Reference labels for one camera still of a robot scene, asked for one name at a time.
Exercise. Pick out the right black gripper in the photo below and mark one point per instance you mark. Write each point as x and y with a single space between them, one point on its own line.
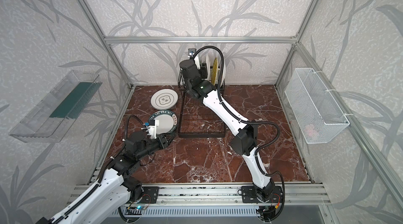
203 71

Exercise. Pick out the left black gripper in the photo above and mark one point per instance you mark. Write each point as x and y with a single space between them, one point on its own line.
161 140

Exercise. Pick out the white plate green lettered rim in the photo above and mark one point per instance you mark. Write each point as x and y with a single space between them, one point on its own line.
167 121

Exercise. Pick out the yellow green woven plate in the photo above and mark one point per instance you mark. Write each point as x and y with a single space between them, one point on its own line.
214 72

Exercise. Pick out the large white orange sunburst plate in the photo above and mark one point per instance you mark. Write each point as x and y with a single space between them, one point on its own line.
208 67

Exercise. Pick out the mint green flower plate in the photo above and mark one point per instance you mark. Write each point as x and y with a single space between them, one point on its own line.
201 62

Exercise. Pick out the small white orange sunburst plate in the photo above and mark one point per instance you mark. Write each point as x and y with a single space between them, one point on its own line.
223 75

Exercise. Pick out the white plate grey flower outline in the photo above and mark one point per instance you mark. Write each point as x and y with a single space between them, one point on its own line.
164 99

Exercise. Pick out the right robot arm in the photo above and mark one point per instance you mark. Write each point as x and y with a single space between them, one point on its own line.
245 132

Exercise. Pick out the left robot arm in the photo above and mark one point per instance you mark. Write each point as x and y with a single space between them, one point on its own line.
115 185

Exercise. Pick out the pink object in basket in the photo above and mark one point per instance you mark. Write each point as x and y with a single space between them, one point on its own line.
311 132

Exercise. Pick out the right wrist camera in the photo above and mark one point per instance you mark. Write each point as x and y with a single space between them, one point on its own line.
192 55

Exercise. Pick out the black wire dish rack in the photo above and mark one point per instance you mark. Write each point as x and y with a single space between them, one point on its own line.
196 121

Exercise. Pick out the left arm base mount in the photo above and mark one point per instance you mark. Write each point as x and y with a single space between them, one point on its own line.
145 195

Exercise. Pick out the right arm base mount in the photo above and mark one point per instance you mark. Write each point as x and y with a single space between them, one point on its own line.
249 195

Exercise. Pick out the clear plastic wall bin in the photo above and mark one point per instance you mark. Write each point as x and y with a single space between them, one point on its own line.
51 119

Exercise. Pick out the white wire mesh basket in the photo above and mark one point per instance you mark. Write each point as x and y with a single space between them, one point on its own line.
313 103

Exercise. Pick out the aluminium front rail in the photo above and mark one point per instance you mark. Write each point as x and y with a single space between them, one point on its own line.
229 194

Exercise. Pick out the aluminium cage frame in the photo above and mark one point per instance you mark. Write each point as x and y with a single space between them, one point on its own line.
379 163

